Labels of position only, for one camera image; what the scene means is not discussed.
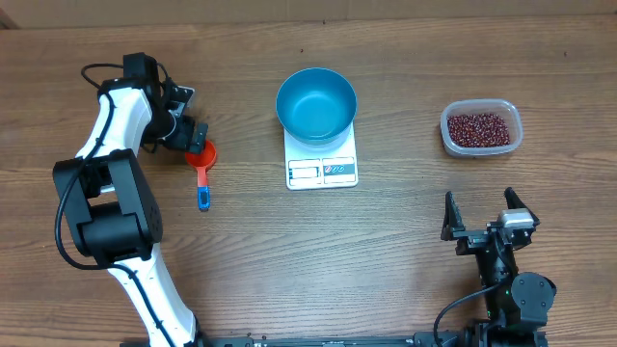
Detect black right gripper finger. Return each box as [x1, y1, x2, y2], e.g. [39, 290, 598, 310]
[504, 187, 540, 227]
[441, 191, 465, 241]

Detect orange scoop with blue handle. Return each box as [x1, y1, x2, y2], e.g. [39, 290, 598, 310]
[185, 140, 217, 211]

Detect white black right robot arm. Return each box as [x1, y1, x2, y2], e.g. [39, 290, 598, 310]
[432, 187, 557, 346]

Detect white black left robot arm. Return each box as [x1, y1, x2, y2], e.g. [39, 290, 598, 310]
[53, 52, 209, 346]

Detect teal bowl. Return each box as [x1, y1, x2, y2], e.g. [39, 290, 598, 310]
[275, 67, 359, 145]

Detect white kitchen scale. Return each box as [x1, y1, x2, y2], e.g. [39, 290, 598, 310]
[283, 125, 359, 191]

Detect red beans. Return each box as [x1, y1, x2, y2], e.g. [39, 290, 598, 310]
[446, 113, 510, 147]

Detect clear plastic container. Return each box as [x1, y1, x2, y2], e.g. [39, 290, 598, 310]
[440, 98, 523, 157]

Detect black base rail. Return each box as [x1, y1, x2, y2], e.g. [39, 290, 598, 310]
[120, 330, 476, 347]

